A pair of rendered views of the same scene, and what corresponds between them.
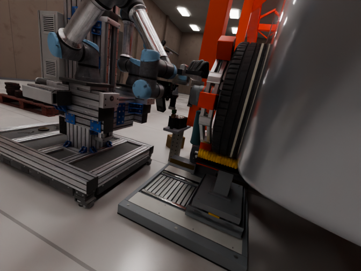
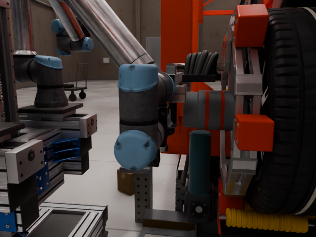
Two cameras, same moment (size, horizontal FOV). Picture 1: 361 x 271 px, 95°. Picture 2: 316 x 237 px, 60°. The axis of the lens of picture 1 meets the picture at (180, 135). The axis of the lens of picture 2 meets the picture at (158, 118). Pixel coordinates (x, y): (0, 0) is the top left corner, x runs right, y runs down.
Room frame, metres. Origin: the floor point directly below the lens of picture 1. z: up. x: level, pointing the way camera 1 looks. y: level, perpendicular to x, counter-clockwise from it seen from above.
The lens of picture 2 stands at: (0.21, 0.23, 1.00)
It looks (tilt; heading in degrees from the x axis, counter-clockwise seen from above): 11 degrees down; 350
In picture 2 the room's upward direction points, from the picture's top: straight up
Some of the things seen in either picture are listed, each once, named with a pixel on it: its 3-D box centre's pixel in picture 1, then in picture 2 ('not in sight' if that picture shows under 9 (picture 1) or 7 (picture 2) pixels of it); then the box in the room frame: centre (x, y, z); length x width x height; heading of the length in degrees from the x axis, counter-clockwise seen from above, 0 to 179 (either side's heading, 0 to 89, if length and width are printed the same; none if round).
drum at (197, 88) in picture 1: (207, 97); (213, 110); (1.12, -0.13, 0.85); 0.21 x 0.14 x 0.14; 71
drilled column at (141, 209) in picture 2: (175, 144); (143, 189); (1.87, 0.03, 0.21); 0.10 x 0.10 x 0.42; 71
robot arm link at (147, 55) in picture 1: (151, 65); (141, 92); (0.75, 0.17, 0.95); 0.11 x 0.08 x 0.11; 155
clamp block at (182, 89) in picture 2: (181, 79); (170, 92); (1.00, 0.05, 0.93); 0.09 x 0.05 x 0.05; 71
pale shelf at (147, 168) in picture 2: (178, 127); (142, 158); (1.84, 0.04, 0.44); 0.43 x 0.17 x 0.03; 161
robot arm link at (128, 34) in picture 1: (128, 40); (23, 24); (1.64, 0.62, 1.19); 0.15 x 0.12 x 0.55; 58
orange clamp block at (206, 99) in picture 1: (208, 100); (252, 131); (0.80, -0.10, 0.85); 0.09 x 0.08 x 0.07; 161
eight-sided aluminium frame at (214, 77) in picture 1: (218, 99); (234, 110); (1.10, -0.20, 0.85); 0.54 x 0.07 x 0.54; 161
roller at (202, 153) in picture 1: (217, 158); (264, 220); (0.95, -0.25, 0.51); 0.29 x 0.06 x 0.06; 71
